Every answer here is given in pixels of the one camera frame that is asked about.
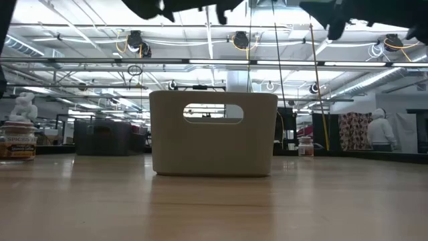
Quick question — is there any dark grey plastic storage bin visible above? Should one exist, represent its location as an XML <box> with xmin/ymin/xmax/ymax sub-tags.
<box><xmin>74</xmin><ymin>119</ymin><xmax>147</xmax><ymax>157</ymax></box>

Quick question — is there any black hanging cable with loop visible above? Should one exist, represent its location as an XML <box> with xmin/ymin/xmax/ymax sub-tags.
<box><xmin>270</xmin><ymin>0</ymin><xmax>287</xmax><ymax>113</ymax></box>

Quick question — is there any black rack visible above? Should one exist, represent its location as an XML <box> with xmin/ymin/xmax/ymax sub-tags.
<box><xmin>275</xmin><ymin>106</ymin><xmax>298</xmax><ymax>157</ymax></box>

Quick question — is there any silver ventilation duct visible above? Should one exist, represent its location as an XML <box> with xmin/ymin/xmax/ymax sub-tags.
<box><xmin>329</xmin><ymin>46</ymin><xmax>428</xmax><ymax>100</ymax></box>
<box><xmin>5</xmin><ymin>31</ymin><xmax>46</xmax><ymax>58</ymax></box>

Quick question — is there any white plastic storage bin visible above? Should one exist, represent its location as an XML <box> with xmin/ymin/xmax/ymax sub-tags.
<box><xmin>149</xmin><ymin>90</ymin><xmax>279</xmax><ymax>177</ymax></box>

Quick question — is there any white lumpy figurine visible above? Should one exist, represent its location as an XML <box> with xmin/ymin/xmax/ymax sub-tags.
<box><xmin>9</xmin><ymin>92</ymin><xmax>38</xmax><ymax>123</ymax></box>

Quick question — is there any black panel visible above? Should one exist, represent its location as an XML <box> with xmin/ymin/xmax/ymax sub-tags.
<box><xmin>311</xmin><ymin>112</ymin><xmax>339</xmax><ymax>152</ymax></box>

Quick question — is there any person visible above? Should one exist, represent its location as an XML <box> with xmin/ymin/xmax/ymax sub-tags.
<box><xmin>366</xmin><ymin>108</ymin><xmax>398</xmax><ymax>153</ymax></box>

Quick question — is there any thin black hanging cable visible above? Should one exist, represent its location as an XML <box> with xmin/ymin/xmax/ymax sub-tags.
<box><xmin>245</xmin><ymin>0</ymin><xmax>253</xmax><ymax>94</ymax></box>

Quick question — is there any grey ceiling rail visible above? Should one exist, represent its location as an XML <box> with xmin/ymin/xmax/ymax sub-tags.
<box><xmin>0</xmin><ymin>83</ymin><xmax>149</xmax><ymax>90</ymax></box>

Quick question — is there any black gantry bar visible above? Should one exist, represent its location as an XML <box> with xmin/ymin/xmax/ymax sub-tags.
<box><xmin>173</xmin><ymin>84</ymin><xmax>227</xmax><ymax>92</ymax></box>

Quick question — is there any yellow hanging cable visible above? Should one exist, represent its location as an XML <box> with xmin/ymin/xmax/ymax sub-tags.
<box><xmin>308</xmin><ymin>19</ymin><xmax>330</xmax><ymax>151</ymax></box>

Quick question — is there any white building column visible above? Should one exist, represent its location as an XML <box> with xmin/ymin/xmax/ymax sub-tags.
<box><xmin>226</xmin><ymin>70</ymin><xmax>251</xmax><ymax>120</ymax></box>

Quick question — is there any long LED light rail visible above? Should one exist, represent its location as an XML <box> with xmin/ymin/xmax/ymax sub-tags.
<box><xmin>0</xmin><ymin>57</ymin><xmax>428</xmax><ymax>68</ymax></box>

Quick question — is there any floral patterned cloth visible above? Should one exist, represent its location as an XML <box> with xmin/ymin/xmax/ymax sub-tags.
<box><xmin>338</xmin><ymin>112</ymin><xmax>372</xmax><ymax>152</ymax></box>

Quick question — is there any saffron glass jar cork lid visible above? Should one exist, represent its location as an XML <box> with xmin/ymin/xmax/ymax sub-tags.
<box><xmin>0</xmin><ymin>120</ymin><xmax>38</xmax><ymax>165</ymax></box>
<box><xmin>298</xmin><ymin>136</ymin><xmax>316</xmax><ymax>158</ymax></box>

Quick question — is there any black ceiling cable reel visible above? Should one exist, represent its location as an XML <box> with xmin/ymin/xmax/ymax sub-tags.
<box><xmin>138</xmin><ymin>42</ymin><xmax>153</xmax><ymax>60</ymax></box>
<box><xmin>232</xmin><ymin>31</ymin><xmax>250</xmax><ymax>51</ymax></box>
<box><xmin>126</xmin><ymin>29</ymin><xmax>144</xmax><ymax>51</ymax></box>
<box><xmin>383</xmin><ymin>33</ymin><xmax>404</xmax><ymax>53</ymax></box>

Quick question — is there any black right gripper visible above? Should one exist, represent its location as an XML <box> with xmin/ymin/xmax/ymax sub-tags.
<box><xmin>299</xmin><ymin>0</ymin><xmax>428</xmax><ymax>46</ymax></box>

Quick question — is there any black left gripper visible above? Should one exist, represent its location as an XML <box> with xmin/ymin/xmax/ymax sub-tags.
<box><xmin>122</xmin><ymin>0</ymin><xmax>245</xmax><ymax>25</ymax></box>

